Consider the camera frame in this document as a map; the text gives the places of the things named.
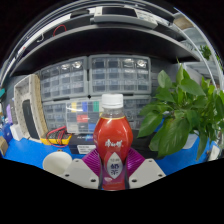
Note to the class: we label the dark workbench shelf with equipment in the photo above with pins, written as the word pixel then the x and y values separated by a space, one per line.
pixel 106 40

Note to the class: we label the small white block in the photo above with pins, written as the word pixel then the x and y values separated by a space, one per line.
pixel 214 152

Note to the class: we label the black printed product box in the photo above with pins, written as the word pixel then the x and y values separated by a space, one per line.
pixel 81 144

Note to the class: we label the grey small-parts drawer cabinet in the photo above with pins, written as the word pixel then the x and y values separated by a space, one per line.
pixel 133 108
pixel 63 80
pixel 119 75
pixel 54 116

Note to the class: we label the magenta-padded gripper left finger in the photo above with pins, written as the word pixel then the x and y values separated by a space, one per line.
pixel 78 172

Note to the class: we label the white shelf rack with boxes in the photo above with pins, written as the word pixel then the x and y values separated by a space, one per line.
pixel 203 50

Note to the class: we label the teal tool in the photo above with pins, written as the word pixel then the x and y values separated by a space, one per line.
pixel 2 92

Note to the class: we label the yellow multimeter with red leads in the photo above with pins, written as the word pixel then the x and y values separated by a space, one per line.
pixel 56 138

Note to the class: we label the green potted plant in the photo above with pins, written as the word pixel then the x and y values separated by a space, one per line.
pixel 181 110

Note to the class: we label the black rounded speaker case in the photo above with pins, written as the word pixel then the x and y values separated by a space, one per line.
pixel 30 119

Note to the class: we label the white carton box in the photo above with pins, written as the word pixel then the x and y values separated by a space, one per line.
pixel 16 132

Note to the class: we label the red drink bottle white cap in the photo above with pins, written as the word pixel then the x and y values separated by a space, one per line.
pixel 112 133

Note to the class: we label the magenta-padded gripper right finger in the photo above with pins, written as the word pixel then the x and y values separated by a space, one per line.
pixel 146 171

